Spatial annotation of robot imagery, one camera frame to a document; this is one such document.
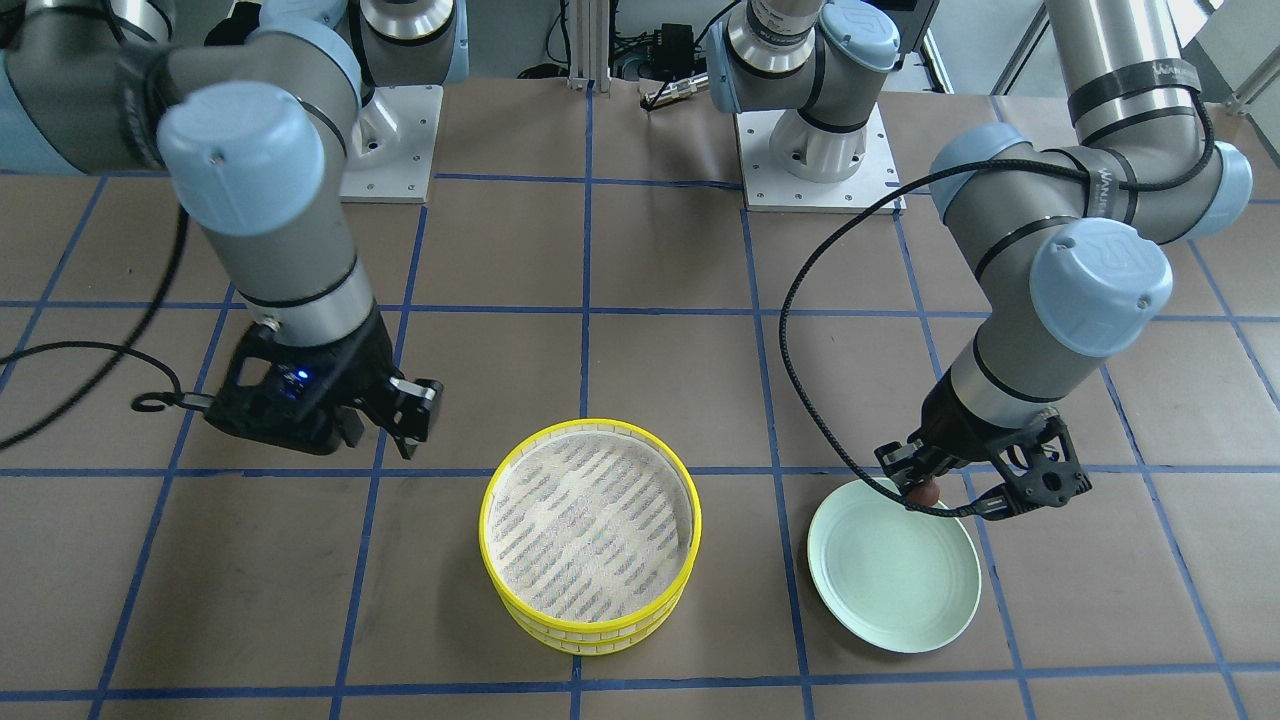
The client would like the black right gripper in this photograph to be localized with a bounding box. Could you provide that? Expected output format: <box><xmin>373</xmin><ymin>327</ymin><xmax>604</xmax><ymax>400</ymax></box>
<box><xmin>204</xmin><ymin>310</ymin><xmax>444</xmax><ymax>461</ymax></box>

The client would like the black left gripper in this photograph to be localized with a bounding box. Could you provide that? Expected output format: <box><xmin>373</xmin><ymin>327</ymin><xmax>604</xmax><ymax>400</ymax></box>
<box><xmin>876</xmin><ymin>375</ymin><xmax>1091</xmax><ymax>521</ymax></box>

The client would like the brown bun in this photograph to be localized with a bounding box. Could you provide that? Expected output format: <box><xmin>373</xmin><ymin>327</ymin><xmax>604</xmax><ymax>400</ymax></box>
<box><xmin>904</xmin><ymin>478</ymin><xmax>941</xmax><ymax>507</ymax></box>

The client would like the yellow steamer layer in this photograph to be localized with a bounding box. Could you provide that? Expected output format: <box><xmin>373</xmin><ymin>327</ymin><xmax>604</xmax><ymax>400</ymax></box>
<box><xmin>498</xmin><ymin>578</ymin><xmax>689</xmax><ymax>656</ymax></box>
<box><xmin>477</xmin><ymin>418</ymin><xmax>703</xmax><ymax>630</ymax></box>

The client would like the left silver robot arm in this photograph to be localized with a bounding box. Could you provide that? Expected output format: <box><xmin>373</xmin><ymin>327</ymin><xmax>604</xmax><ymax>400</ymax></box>
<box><xmin>708</xmin><ymin>1</ymin><xmax>1253</xmax><ymax>521</ymax></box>

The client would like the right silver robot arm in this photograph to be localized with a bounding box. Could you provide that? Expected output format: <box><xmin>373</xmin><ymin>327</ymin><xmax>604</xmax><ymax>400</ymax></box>
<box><xmin>3</xmin><ymin>1</ymin><xmax>468</xmax><ymax>459</ymax></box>

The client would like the light green plate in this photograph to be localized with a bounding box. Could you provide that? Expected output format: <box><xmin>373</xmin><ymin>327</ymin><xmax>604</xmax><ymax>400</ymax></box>
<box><xmin>806</xmin><ymin>480</ymin><xmax>983</xmax><ymax>653</ymax></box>

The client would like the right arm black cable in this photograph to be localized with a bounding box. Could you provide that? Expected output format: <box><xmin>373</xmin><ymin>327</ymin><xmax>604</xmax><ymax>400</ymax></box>
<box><xmin>0</xmin><ymin>200</ymin><xmax>216</xmax><ymax>451</ymax></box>

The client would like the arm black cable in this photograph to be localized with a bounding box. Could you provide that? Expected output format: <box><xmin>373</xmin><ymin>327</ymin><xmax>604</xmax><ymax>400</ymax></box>
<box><xmin>0</xmin><ymin>200</ymin><xmax>216</xmax><ymax>451</ymax></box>
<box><xmin>780</xmin><ymin>60</ymin><xmax>1216</xmax><ymax>519</ymax></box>

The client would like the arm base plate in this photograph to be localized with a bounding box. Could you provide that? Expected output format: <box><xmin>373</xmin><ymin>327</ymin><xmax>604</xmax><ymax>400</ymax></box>
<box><xmin>340</xmin><ymin>85</ymin><xmax>444</xmax><ymax>205</ymax></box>
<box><xmin>733</xmin><ymin>105</ymin><xmax>900</xmax><ymax>214</ymax></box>

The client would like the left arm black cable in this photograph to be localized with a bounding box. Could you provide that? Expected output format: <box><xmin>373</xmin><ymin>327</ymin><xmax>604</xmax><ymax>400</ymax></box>
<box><xmin>780</xmin><ymin>60</ymin><xmax>1216</xmax><ymax>519</ymax></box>

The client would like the aluminium frame post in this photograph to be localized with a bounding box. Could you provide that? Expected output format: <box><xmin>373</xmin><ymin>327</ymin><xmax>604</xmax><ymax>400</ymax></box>
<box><xmin>564</xmin><ymin>0</ymin><xmax>613</xmax><ymax>95</ymax></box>

